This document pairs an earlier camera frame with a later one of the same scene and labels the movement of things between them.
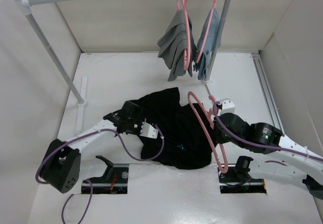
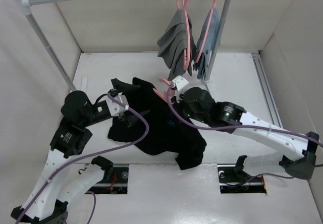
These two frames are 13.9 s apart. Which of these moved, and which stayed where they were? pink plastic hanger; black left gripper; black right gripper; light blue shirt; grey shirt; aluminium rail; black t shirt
Moved: black left gripper; black right gripper; black t shirt; pink plastic hanger
Stayed: grey shirt; light blue shirt; aluminium rail
